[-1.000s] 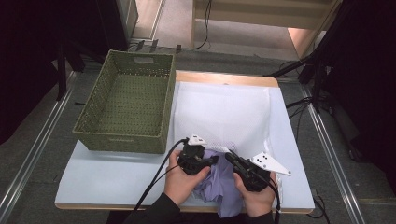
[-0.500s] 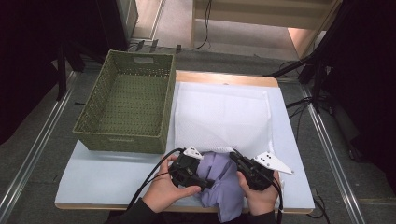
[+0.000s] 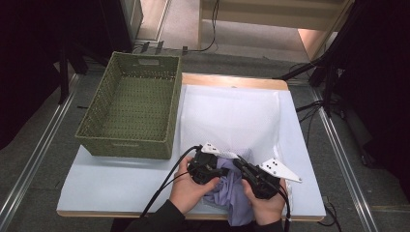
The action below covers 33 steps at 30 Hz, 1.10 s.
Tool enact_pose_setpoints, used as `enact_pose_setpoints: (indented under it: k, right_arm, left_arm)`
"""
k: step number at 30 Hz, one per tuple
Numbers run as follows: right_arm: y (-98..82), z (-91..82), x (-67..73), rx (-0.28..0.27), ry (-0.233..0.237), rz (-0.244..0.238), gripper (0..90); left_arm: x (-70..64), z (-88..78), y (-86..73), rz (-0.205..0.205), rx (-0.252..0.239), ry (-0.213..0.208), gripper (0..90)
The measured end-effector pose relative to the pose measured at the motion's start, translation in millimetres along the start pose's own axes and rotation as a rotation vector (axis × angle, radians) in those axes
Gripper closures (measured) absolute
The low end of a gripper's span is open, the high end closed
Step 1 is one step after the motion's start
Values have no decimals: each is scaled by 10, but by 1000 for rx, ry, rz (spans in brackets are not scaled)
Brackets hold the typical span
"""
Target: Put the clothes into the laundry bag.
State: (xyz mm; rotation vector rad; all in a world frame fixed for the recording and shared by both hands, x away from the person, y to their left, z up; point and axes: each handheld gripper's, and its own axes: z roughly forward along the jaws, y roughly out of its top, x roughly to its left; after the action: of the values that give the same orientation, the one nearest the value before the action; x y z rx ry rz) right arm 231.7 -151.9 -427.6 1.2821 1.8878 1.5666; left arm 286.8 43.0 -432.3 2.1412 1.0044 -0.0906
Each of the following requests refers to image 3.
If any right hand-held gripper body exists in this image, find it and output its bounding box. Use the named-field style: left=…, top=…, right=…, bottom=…
left=249, top=158, right=304, bottom=200

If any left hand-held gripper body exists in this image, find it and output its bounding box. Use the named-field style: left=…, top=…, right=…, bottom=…
left=188, top=142, right=240, bottom=186

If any lavender shirt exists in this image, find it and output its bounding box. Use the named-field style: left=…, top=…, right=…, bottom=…
left=202, top=157, right=256, bottom=227

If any white mesh laundry bag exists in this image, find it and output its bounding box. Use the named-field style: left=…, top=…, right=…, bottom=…
left=178, top=84, right=294, bottom=223

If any green woven basket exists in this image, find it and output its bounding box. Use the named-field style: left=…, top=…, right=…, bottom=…
left=74, top=51, right=184, bottom=160

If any person's right hand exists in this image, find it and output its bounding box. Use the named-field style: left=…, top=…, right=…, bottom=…
left=241, top=178, right=288, bottom=226

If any person's left hand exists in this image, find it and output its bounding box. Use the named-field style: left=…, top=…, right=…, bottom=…
left=168, top=157, right=222, bottom=216

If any black tripod stand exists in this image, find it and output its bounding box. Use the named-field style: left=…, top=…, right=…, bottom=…
left=274, top=0, right=366, bottom=118

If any light wooden furniture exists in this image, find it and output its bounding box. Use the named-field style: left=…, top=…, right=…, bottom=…
left=197, top=0, right=356, bottom=61

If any dark curtain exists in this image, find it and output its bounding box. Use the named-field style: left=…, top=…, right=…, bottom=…
left=335, top=0, right=410, bottom=194
left=0, top=0, right=124, bottom=150

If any grey cabinet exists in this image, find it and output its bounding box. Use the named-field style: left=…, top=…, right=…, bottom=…
left=120, top=0, right=145, bottom=41

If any black metal stand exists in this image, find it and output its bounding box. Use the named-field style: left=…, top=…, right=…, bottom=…
left=57, top=32, right=109, bottom=104

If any thick black gripper cable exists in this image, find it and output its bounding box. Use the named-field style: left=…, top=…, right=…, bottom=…
left=139, top=144, right=202, bottom=218

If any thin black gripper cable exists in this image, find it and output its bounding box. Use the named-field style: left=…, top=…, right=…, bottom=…
left=154, top=170, right=192, bottom=201

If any metal floor rail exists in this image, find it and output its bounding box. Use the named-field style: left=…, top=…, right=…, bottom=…
left=308, top=86, right=372, bottom=232
left=0, top=72, right=81, bottom=223

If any black floor cable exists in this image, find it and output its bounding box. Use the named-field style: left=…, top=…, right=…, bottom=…
left=295, top=100, right=325, bottom=149
left=185, top=0, right=220, bottom=53

